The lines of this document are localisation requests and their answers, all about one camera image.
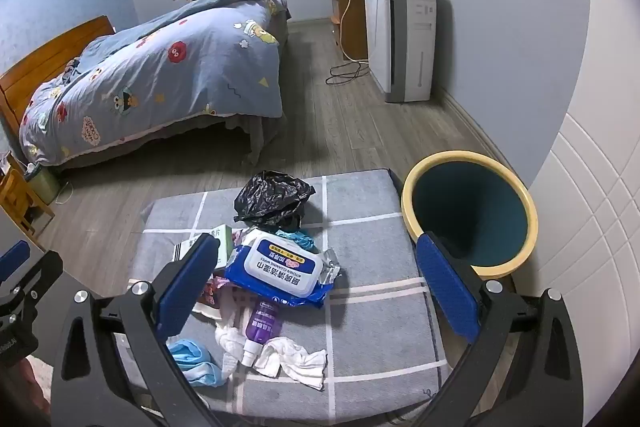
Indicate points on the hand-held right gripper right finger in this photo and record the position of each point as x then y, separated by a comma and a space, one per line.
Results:
445, 287

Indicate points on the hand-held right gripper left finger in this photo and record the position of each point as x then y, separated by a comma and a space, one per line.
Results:
185, 287

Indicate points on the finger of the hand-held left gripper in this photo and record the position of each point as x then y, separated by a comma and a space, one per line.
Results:
12, 254
35, 274

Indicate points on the green cardboard box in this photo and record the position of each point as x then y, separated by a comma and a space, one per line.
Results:
225, 247

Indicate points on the blue face mask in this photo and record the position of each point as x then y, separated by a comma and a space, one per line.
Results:
192, 359

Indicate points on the teal bin with yellow rim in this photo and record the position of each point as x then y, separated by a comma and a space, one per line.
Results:
470, 207

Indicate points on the purple spray bottle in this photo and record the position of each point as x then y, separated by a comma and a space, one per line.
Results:
262, 322

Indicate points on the blue white wet wipes pack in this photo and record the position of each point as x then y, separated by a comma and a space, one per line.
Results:
285, 267

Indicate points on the black plastic bag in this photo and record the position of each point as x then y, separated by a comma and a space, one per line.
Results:
272, 199

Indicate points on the small wooden chair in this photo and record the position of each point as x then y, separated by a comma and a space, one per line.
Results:
15, 194

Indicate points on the green storage box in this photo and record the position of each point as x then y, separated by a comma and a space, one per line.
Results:
42, 187

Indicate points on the grey checked mat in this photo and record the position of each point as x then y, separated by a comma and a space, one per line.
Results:
370, 317

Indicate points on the white crumpled tissue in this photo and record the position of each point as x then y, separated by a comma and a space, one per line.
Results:
295, 359

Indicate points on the white panelled wardrobe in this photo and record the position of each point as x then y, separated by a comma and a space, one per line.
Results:
590, 207

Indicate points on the blue printed blanket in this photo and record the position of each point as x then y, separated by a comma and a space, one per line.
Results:
175, 82

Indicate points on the white air purifier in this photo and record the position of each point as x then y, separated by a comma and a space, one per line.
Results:
400, 37

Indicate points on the wooden tv stand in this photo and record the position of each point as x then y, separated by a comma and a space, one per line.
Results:
352, 22

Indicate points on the wooden bed frame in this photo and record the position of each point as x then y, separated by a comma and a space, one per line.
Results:
30, 77

